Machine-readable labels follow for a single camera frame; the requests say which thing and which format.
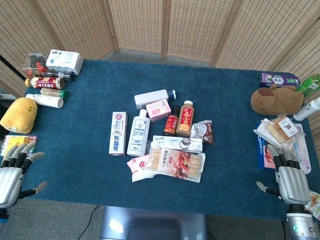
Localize slim black bottle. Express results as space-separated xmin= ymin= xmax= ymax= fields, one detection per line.
xmin=43 ymin=71 xmax=76 ymax=83

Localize jar with green cap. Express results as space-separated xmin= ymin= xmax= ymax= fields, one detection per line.
xmin=40 ymin=87 xmax=70 ymax=100

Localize dark bottle red label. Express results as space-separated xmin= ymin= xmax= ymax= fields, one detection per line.
xmin=163 ymin=104 xmax=182 ymax=137

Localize white bottle black print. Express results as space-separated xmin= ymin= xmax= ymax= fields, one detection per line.
xmin=292 ymin=96 xmax=320 ymax=122

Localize white tube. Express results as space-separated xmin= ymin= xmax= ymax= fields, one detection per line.
xmin=25 ymin=93 xmax=65 ymax=109

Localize white lotion bottle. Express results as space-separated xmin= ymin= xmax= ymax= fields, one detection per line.
xmin=126 ymin=108 xmax=151 ymax=158

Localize black floor cable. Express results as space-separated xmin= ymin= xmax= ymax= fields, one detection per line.
xmin=79 ymin=204 xmax=100 ymax=238

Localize pink toothbrush pack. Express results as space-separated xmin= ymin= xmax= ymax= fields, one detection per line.
xmin=291 ymin=122 xmax=312 ymax=175

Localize white tissue pack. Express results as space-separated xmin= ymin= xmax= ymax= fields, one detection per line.
xmin=45 ymin=48 xmax=85 ymax=76

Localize blue table mat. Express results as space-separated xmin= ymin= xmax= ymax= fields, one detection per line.
xmin=4 ymin=58 xmax=319 ymax=222

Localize green drink bottle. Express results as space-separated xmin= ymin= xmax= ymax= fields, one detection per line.
xmin=295 ymin=73 xmax=320 ymax=98

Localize pink white pouch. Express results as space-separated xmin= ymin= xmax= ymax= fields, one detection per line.
xmin=126 ymin=154 xmax=157 ymax=183

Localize brown drink bottle white cap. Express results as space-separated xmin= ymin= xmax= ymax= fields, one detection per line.
xmin=175 ymin=100 xmax=195 ymax=138

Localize clear packaged snack tray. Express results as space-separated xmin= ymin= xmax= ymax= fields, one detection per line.
xmin=253 ymin=118 xmax=298 ymax=154

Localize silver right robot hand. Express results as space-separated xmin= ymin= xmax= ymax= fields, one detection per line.
xmin=256 ymin=144 xmax=312 ymax=215

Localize yellow plush toy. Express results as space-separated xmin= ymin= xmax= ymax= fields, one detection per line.
xmin=0 ymin=97 xmax=39 ymax=135

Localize red Costa coffee bottle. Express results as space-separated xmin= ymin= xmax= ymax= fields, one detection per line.
xmin=24 ymin=76 xmax=67 ymax=90

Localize clear box red items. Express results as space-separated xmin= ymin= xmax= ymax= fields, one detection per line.
xmin=21 ymin=52 xmax=50 ymax=78

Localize small pink box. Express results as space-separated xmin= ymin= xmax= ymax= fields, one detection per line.
xmin=145 ymin=98 xmax=172 ymax=123

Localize packaged sandwich cakes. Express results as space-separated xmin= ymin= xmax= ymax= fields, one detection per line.
xmin=266 ymin=115 xmax=300 ymax=144

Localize blue pink package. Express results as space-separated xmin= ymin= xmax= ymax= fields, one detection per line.
xmin=256 ymin=135 xmax=278 ymax=171

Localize bamboo skewers pack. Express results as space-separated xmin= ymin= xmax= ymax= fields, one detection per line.
xmin=149 ymin=146 xmax=207 ymax=184

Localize wicker folding screen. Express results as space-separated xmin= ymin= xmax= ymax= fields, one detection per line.
xmin=0 ymin=0 xmax=320 ymax=161

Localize purple box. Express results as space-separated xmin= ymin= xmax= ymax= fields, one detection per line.
xmin=258 ymin=72 xmax=301 ymax=89

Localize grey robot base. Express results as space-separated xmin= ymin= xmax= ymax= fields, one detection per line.
xmin=99 ymin=205 xmax=209 ymax=240

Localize white bottle blue cap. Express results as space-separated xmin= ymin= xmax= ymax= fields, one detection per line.
xmin=133 ymin=89 xmax=177 ymax=110

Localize brown capybara plush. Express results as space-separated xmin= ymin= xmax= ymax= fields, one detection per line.
xmin=250 ymin=83 xmax=305 ymax=116

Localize pink white toothpaste box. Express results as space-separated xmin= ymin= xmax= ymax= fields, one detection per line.
xmin=108 ymin=111 xmax=128 ymax=157

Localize brown white snack packet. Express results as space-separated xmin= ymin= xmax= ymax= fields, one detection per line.
xmin=190 ymin=119 xmax=216 ymax=146

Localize white snack bag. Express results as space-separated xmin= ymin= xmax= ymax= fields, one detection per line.
xmin=305 ymin=189 xmax=320 ymax=219

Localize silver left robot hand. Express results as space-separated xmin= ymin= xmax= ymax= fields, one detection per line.
xmin=0 ymin=141 xmax=48 ymax=210

